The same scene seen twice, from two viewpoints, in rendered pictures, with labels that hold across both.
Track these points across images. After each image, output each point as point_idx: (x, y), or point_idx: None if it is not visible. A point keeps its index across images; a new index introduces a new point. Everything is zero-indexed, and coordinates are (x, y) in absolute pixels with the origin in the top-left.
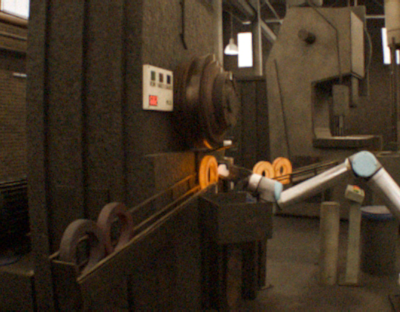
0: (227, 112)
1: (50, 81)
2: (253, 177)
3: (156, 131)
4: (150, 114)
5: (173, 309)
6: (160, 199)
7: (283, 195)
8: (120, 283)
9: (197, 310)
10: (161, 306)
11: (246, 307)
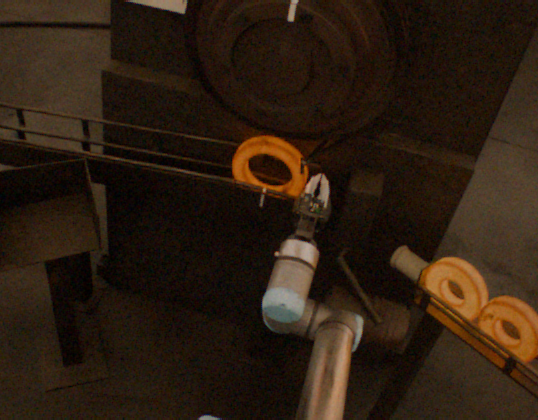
0: (259, 85)
1: None
2: (287, 242)
3: (160, 38)
4: (139, 7)
5: None
6: (119, 131)
7: (322, 333)
8: None
9: (238, 321)
10: None
11: (266, 395)
